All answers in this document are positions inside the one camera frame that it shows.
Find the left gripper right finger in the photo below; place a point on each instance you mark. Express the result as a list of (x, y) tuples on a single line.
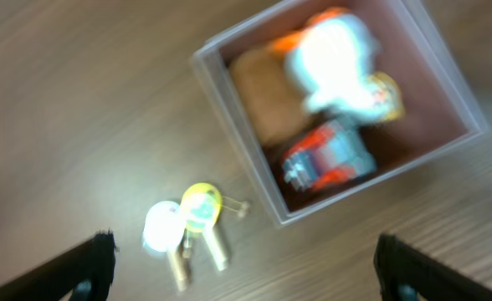
[(404, 273)]

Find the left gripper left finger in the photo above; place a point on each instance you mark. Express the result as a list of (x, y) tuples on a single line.
[(85, 272)]

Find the red toy fire truck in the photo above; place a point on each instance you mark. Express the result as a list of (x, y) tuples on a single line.
[(329, 155)]

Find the brown plush bear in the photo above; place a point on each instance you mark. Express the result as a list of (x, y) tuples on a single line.
[(273, 104)]

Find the white orange plush duck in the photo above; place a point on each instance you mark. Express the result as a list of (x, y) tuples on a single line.
[(331, 59)]

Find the white wooden rattle drum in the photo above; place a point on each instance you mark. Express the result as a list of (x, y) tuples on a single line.
[(162, 236)]

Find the yellow wooden rattle drum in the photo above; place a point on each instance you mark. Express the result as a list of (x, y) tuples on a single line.
[(201, 206)]

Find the pink white cardboard box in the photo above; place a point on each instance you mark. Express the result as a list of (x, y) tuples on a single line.
[(441, 111)]

